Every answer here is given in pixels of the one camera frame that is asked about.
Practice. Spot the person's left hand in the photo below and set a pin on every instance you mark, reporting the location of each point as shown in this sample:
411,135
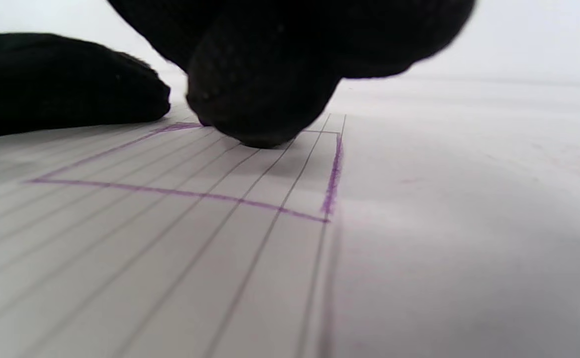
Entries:
61,84

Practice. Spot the person's right hand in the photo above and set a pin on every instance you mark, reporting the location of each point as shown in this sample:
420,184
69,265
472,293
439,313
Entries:
270,64

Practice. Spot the white lined paper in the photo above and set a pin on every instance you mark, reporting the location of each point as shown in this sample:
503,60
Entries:
145,248

